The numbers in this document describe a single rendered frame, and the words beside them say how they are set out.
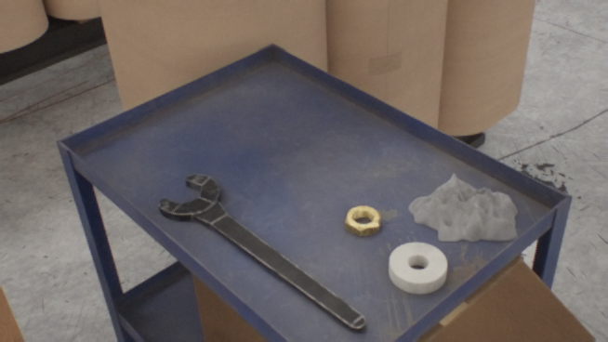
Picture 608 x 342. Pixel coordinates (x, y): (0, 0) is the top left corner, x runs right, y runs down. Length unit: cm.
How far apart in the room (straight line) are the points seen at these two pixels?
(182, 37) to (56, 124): 157
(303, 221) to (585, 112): 203
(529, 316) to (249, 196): 42
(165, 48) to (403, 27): 61
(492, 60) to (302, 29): 84
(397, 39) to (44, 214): 133
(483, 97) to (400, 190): 126
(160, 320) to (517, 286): 68
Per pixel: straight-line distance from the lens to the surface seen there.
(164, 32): 149
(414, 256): 95
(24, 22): 310
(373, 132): 118
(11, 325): 105
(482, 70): 224
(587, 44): 340
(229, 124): 122
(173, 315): 142
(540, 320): 104
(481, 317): 100
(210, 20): 143
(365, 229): 99
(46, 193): 264
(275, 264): 95
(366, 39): 179
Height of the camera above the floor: 156
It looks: 37 degrees down
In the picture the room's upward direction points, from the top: 2 degrees counter-clockwise
